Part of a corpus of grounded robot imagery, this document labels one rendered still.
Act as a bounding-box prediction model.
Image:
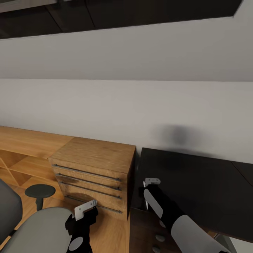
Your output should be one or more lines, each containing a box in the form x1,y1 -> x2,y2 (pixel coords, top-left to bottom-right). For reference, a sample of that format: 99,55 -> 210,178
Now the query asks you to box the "swivel chair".
0,178 -> 75,253

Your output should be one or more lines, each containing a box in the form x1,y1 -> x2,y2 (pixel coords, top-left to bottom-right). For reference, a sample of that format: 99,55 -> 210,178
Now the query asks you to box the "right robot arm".
139,178 -> 231,253

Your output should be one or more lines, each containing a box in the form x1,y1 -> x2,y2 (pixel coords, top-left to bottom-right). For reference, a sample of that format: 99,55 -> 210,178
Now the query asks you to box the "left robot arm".
65,199 -> 98,253

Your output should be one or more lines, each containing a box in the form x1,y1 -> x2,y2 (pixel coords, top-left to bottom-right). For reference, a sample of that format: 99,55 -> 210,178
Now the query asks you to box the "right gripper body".
139,187 -> 146,198

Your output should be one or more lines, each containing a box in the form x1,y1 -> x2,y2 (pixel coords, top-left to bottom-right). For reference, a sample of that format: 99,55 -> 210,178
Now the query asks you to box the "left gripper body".
67,208 -> 96,235

